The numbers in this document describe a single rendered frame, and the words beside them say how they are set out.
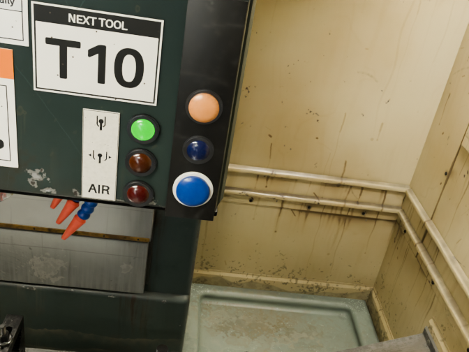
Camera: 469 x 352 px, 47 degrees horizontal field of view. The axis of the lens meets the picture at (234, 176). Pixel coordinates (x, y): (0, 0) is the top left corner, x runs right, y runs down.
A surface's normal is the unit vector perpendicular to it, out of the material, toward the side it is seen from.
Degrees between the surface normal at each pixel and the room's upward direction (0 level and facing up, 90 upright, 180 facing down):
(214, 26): 90
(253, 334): 0
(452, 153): 90
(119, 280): 90
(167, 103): 90
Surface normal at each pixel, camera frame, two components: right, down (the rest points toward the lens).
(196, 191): 0.08, 0.47
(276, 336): 0.15, -0.86
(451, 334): -0.99, -0.12
